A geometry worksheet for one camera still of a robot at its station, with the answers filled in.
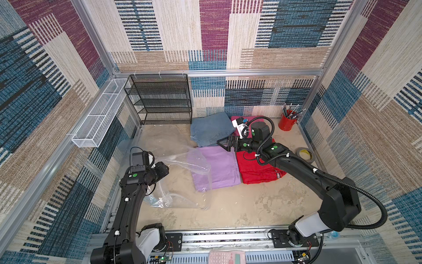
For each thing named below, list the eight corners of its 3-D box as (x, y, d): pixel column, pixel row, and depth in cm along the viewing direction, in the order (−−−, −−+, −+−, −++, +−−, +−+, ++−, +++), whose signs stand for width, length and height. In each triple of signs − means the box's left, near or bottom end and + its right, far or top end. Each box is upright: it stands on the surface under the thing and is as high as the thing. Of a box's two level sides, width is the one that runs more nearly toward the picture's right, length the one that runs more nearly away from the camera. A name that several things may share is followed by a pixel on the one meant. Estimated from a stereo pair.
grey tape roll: (294, 158, 104) (296, 155, 101) (297, 148, 109) (299, 145, 106) (310, 164, 101) (313, 161, 99) (312, 153, 106) (314, 150, 104)
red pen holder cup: (280, 134, 116) (288, 117, 104) (277, 123, 123) (284, 106, 110) (291, 133, 116) (300, 117, 104) (287, 123, 123) (295, 106, 110)
